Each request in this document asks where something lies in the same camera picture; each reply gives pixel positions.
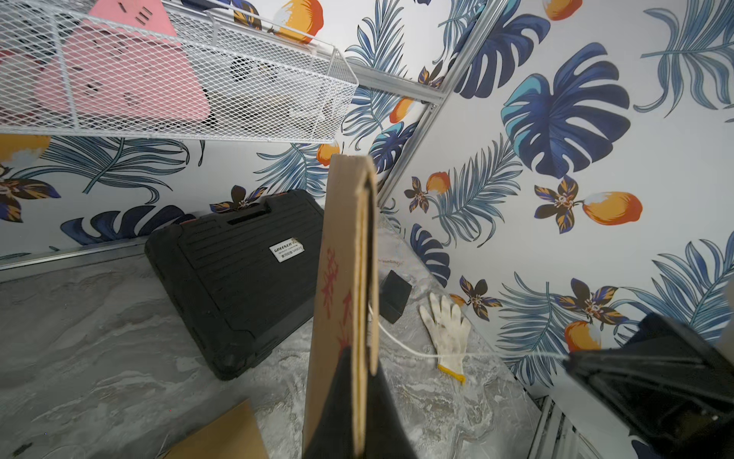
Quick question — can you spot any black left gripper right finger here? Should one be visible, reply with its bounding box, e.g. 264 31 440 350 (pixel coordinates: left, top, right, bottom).
366 366 417 459

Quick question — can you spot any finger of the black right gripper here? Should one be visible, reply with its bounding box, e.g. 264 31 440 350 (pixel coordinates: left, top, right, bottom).
563 313 733 458

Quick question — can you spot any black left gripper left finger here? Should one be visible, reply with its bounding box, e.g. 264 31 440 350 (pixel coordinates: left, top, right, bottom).
303 347 353 459

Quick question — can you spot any brown file bag stack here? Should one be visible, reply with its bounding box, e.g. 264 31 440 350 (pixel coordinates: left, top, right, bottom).
302 155 378 458

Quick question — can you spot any white work glove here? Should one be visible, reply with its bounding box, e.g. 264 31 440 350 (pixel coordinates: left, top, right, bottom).
419 293 471 384

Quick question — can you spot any small black box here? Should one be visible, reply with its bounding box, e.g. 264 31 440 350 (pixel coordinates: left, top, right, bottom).
380 271 413 324

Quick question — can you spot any black plastic tool case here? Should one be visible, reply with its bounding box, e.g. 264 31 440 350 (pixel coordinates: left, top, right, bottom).
145 189 323 381

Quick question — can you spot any pink triangular item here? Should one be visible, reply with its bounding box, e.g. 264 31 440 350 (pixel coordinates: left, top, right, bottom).
36 1 210 122

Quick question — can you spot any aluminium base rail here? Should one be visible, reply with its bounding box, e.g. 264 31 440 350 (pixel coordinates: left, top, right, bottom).
528 396 601 459

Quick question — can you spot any clear wall shelf basket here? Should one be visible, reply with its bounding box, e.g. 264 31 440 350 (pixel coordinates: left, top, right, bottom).
1 1 359 143

